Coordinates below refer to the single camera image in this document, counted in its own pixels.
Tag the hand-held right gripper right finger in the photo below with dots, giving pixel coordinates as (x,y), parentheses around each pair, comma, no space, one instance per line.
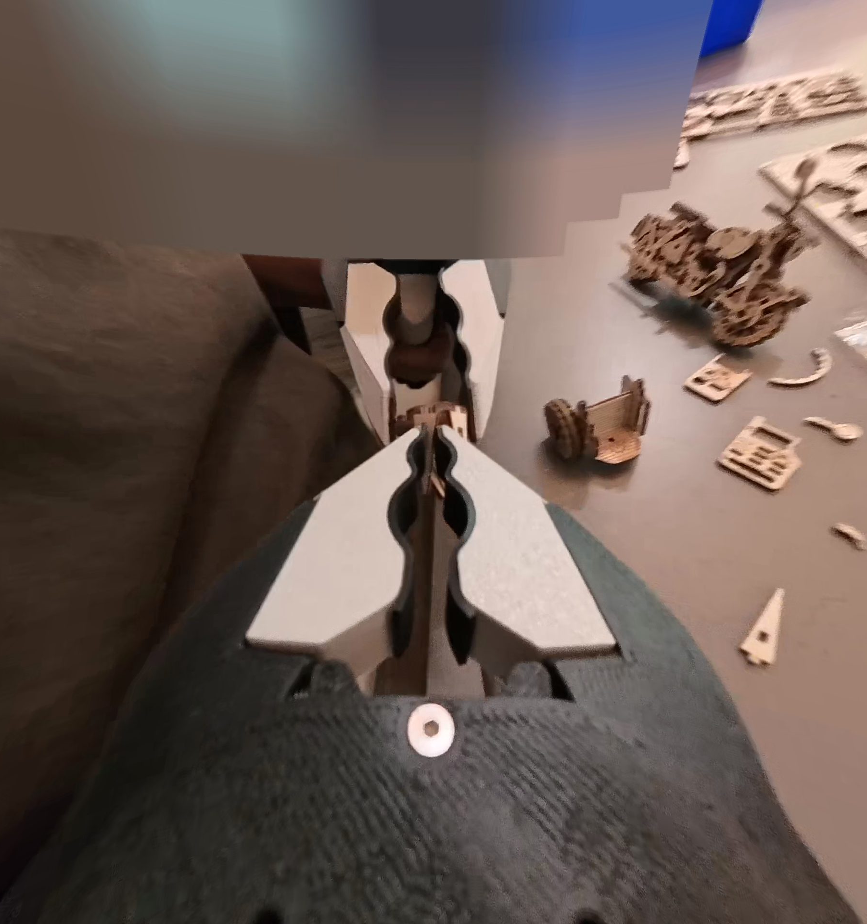
(527,577)

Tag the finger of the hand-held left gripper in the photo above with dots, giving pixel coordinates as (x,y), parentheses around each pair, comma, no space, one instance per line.
(480,339)
(365,339)

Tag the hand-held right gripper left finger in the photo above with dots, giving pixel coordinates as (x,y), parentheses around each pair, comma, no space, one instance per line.
(332,577)

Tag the round wooden gear wheel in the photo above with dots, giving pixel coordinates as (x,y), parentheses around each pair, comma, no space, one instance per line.
(441,417)

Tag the small wooden peg piece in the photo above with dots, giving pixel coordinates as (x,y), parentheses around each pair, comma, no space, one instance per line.
(436,485)

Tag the grey desk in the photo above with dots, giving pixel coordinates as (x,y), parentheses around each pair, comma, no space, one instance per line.
(657,541)

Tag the person's left hand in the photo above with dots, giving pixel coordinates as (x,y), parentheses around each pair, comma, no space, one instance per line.
(404,357)

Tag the small wooden parts card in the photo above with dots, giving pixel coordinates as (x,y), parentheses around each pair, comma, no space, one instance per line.
(718,377)

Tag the pointed wooden piece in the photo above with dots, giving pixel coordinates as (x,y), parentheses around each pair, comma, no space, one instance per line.
(764,635)

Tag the wooden motorcycle model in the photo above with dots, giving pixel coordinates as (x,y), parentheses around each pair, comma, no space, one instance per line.
(722,267)

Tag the person's brown shirt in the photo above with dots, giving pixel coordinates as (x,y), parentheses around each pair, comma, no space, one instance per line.
(116,433)

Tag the wooden fret with square holes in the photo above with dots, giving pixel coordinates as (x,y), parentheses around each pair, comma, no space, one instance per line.
(758,453)

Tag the tiny wooden offcut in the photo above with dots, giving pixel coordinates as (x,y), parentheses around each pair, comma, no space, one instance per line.
(850,535)

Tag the curved wooden arc piece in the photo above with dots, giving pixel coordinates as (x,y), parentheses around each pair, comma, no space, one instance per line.
(812,372)

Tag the keyhole-shaped wooden piece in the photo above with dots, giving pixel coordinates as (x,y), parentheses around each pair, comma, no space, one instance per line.
(841,431)

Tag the wooden sheet with round cutouts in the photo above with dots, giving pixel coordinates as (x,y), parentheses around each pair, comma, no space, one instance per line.
(780,105)

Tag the wooden sheet with gear engraving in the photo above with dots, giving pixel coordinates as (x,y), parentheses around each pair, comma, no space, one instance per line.
(856,231)

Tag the blue plastic bin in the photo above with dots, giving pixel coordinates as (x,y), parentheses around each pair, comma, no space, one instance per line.
(729,25)

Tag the wooden box frame assembly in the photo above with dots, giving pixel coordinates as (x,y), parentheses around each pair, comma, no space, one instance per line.
(621,426)

